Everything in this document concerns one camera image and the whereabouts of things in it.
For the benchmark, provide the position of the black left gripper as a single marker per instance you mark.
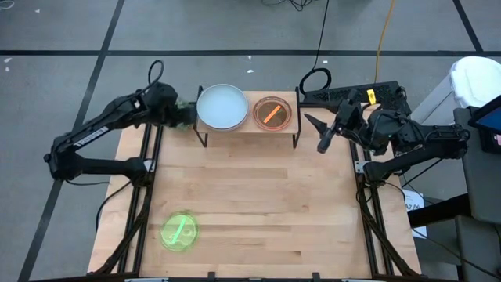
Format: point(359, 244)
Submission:
point(162, 103)

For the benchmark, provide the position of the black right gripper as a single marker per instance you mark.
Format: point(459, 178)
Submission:
point(350, 117)

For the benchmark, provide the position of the pale grey plate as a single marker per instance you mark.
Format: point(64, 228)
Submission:
point(222, 106)

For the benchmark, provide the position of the orange transparent plate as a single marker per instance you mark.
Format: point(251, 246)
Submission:
point(272, 113)

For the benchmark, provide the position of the green transparent plate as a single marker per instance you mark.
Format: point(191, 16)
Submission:
point(179, 231)

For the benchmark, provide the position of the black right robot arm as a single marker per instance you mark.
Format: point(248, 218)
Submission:
point(430, 141)

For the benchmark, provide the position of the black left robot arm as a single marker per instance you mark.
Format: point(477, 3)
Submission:
point(90, 137)

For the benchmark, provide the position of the wooden shelf with black legs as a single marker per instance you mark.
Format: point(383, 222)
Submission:
point(250, 130)

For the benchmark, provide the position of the potted green plant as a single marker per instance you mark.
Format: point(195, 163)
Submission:
point(183, 127)

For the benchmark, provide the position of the yellow tape tag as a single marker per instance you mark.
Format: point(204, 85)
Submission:
point(371, 97)

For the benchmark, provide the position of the white paper sheet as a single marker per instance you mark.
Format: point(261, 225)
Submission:
point(415, 203)

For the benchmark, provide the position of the black base beam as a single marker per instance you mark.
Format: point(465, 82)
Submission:
point(438, 211)

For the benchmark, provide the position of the silver aluminium profile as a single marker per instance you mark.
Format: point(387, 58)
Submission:
point(356, 280)
point(146, 280)

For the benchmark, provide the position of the white trash bin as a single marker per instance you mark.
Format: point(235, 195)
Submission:
point(477, 78)

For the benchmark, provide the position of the tablet screen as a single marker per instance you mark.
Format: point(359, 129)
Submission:
point(491, 121)

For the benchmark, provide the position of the grey cabinet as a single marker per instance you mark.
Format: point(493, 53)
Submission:
point(481, 188)

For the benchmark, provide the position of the black aluminium rig frame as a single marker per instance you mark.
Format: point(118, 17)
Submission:
point(143, 235)

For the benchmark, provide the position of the black edge bracket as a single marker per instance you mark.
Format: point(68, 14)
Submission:
point(211, 275)
point(316, 275)

